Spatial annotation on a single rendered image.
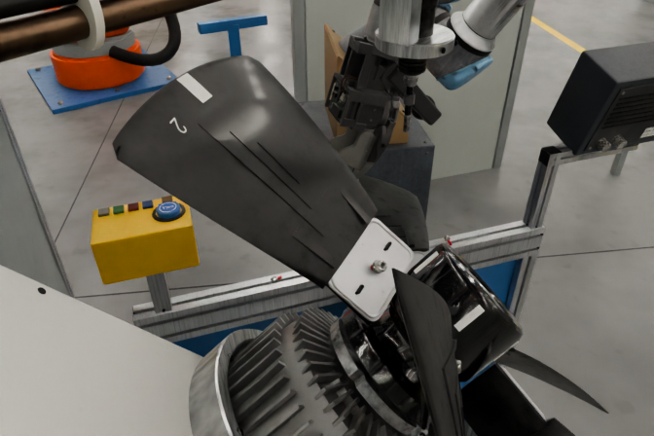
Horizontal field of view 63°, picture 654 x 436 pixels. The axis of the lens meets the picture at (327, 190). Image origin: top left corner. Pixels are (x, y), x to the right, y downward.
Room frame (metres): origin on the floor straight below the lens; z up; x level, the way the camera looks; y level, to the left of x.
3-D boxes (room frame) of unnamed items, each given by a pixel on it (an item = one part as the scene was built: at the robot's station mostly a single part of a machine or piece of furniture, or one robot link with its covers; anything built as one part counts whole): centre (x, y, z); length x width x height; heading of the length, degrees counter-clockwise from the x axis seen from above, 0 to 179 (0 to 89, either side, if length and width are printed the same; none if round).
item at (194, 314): (0.84, -0.06, 0.82); 0.90 x 0.04 x 0.08; 108
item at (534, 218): (0.97, -0.47, 0.96); 0.03 x 0.03 x 0.20; 18
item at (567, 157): (1.00, -0.57, 1.04); 0.24 x 0.03 x 0.03; 108
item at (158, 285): (0.72, 0.31, 0.92); 0.03 x 0.03 x 0.12; 18
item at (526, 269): (0.97, -0.47, 0.39); 0.04 x 0.04 x 0.78; 18
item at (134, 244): (0.72, 0.31, 1.02); 0.16 x 0.10 x 0.11; 108
